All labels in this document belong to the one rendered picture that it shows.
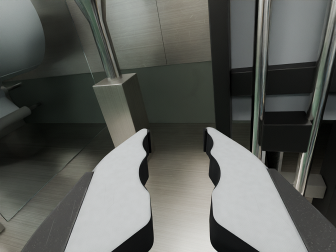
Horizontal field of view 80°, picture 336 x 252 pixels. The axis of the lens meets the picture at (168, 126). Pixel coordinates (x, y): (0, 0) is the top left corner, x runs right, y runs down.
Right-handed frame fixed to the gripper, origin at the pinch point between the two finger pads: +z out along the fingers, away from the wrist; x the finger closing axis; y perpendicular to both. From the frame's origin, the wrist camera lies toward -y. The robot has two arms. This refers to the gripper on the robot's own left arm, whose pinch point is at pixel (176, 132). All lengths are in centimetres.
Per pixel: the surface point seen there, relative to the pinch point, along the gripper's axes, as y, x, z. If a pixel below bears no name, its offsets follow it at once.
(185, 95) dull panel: 21, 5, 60
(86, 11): -7.2, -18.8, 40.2
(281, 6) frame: -6.8, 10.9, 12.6
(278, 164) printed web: 21.4, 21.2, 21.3
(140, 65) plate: 10, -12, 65
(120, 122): 19.9, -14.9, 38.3
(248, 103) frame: 4.1, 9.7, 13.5
